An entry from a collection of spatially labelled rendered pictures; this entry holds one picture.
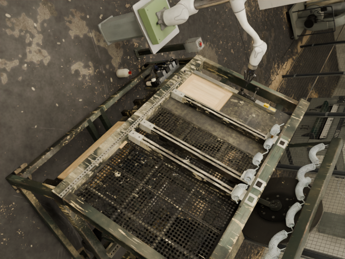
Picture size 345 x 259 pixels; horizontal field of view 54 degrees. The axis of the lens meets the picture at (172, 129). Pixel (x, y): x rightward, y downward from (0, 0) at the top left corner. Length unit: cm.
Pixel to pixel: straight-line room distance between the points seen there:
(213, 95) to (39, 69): 172
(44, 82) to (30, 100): 23
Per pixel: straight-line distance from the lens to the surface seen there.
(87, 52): 386
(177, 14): 334
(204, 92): 350
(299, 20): 855
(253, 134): 317
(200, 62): 381
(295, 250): 293
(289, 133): 327
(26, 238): 367
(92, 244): 308
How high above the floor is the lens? 309
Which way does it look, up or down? 40 degrees down
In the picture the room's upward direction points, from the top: 93 degrees clockwise
